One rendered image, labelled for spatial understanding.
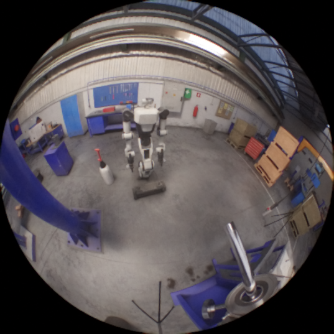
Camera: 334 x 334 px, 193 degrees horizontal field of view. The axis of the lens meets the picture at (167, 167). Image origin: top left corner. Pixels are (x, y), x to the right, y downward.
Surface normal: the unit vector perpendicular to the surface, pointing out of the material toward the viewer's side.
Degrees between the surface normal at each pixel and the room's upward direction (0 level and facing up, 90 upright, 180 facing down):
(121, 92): 90
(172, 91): 90
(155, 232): 0
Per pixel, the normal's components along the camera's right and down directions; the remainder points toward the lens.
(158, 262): 0.14, -0.71
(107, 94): 0.22, 0.70
